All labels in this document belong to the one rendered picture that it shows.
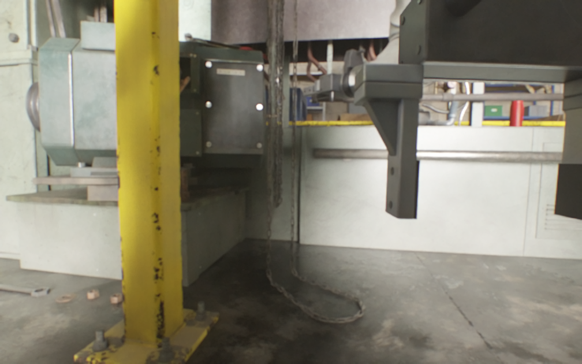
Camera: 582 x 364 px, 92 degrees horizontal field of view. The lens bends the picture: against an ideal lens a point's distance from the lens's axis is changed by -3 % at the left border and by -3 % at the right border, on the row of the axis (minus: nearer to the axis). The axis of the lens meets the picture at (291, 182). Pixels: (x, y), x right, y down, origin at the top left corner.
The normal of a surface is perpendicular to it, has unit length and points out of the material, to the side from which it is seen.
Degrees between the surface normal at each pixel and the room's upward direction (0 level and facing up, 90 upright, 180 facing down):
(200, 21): 90
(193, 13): 90
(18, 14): 90
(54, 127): 90
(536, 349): 0
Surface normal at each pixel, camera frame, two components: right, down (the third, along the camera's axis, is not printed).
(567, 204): -1.00, -0.02
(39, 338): 0.01, -1.00
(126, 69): -0.16, 0.07
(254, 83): 0.18, 0.08
